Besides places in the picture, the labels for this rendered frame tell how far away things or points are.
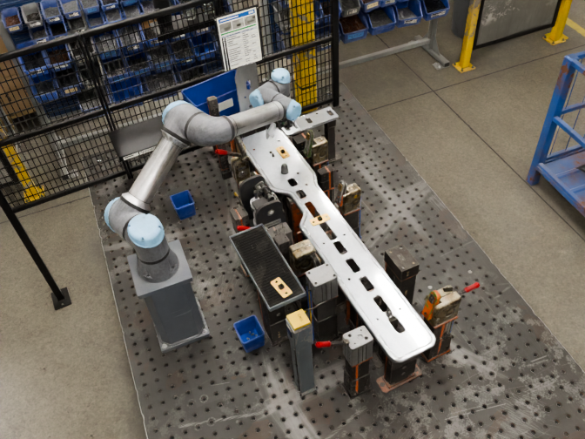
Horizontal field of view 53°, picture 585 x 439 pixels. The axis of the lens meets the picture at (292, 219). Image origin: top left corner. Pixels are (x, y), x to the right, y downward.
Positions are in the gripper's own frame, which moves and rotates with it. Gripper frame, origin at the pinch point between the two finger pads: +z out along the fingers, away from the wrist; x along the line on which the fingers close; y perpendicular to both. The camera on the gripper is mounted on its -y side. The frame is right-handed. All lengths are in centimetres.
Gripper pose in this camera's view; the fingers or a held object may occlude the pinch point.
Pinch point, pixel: (280, 132)
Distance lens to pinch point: 269.9
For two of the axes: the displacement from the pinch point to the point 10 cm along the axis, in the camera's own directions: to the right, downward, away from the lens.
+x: 9.0, -3.6, 2.6
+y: 4.4, 7.1, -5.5
